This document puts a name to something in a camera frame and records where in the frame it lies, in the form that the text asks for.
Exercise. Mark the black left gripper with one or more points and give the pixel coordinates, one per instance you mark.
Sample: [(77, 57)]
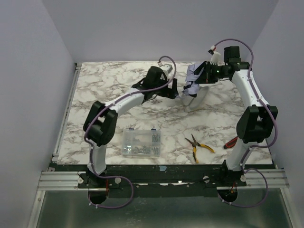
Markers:
[(169, 89)]

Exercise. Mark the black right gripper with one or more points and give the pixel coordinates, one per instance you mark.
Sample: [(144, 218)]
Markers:
[(204, 73)]

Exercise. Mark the lilac umbrella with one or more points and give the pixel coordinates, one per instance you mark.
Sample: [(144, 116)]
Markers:
[(191, 88)]

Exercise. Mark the beige umbrella case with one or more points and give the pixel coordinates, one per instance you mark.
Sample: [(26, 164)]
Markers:
[(193, 103)]

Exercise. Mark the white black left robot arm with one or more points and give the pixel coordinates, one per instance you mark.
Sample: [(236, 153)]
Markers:
[(101, 121)]

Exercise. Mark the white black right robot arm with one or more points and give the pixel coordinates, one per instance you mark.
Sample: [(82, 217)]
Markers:
[(257, 121)]

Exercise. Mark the clear plastic screw box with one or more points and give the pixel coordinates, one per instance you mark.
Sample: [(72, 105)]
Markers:
[(141, 143)]

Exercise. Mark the red black screwdriver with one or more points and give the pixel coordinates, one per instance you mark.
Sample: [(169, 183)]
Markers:
[(230, 144)]

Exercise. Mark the blue tape piece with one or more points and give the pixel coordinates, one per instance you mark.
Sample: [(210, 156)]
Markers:
[(162, 168)]

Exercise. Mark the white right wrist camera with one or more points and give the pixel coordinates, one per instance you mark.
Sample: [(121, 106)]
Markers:
[(215, 55)]

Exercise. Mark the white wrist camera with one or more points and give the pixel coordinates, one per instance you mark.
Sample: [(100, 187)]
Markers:
[(166, 68), (215, 55)]

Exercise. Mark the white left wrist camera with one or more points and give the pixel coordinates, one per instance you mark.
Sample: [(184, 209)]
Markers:
[(166, 68)]

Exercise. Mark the yellow handled pliers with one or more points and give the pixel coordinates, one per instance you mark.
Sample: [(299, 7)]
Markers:
[(196, 144)]

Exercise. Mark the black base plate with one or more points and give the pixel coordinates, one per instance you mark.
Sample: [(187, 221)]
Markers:
[(146, 181)]

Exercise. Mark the aluminium left side rail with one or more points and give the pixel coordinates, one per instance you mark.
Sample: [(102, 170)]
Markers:
[(66, 113)]

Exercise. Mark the aluminium rail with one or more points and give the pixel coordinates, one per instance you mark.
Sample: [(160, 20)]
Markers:
[(59, 180), (66, 113)]

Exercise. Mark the aluminium front rail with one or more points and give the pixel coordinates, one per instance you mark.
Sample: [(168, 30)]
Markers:
[(59, 180)]

